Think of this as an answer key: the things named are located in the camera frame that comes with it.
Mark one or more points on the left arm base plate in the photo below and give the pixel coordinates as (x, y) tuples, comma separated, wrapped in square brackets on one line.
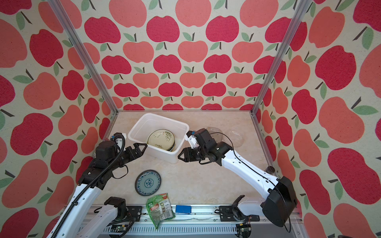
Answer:
[(126, 213)]

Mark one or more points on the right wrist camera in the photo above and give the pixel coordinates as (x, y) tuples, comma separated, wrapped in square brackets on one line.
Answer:
[(191, 139)]

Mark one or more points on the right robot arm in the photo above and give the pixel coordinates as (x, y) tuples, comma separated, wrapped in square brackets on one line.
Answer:
[(278, 194)]

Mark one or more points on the smoky translucent glass plate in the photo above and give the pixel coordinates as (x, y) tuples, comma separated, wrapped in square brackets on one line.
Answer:
[(215, 133)]

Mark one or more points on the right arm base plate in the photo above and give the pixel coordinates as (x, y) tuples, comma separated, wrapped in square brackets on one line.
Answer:
[(233, 214)]

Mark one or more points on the front aluminium rail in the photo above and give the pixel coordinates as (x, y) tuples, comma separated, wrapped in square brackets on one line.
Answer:
[(201, 223)]

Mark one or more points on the left aluminium frame post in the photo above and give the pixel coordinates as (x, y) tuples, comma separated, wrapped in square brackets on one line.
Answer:
[(67, 25)]

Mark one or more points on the beige bamboo print plate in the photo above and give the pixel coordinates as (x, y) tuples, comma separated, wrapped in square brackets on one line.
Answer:
[(162, 139)]

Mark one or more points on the aluminium frame post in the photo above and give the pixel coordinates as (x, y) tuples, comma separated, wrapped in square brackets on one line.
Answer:
[(296, 20), (67, 25)]

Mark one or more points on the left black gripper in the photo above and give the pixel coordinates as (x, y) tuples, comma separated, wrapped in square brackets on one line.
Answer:
[(140, 152)]

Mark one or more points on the blue green patterned plate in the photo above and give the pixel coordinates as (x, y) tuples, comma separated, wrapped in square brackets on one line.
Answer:
[(148, 183)]

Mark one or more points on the dark spice jar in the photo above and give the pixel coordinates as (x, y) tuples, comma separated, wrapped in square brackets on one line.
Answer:
[(270, 170)]

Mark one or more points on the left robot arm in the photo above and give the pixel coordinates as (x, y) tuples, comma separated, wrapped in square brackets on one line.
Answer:
[(110, 155)]

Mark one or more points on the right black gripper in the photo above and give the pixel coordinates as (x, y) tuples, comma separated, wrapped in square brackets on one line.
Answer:
[(187, 154)]

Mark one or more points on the white plastic bin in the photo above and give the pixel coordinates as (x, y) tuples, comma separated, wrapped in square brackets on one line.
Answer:
[(149, 123)]

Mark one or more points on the blue box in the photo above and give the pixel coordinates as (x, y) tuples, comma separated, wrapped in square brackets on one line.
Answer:
[(183, 209)]

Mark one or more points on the right aluminium frame post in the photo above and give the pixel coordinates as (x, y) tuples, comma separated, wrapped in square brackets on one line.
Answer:
[(296, 20)]

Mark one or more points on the green snack packet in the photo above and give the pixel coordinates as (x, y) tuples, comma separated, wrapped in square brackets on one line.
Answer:
[(159, 208)]

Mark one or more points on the clear glass plate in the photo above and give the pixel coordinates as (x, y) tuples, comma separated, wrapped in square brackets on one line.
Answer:
[(233, 137)]

